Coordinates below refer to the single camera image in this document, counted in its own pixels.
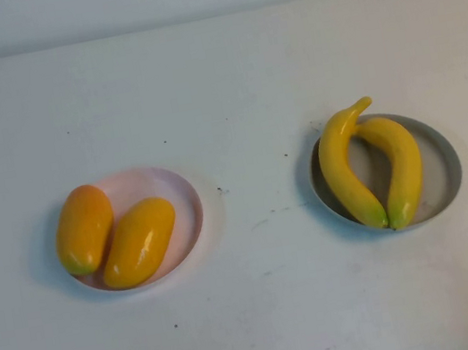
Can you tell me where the long yellow banana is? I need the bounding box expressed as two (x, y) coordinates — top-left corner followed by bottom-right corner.
(309, 95), (396, 239)

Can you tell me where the plain yellow mango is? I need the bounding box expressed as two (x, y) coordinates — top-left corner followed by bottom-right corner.
(90, 193), (188, 293)

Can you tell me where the orange-blushed yellow mango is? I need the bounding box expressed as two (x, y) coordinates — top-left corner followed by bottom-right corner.
(46, 180), (123, 279)

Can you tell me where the short curved yellow banana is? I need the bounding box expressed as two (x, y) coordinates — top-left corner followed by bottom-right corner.
(354, 110), (434, 236)

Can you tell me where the pink round plate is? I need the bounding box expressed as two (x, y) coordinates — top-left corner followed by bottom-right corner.
(45, 157), (215, 302)

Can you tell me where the blue-grey round plate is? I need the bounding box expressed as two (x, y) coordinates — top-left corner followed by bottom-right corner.
(300, 99), (468, 245)

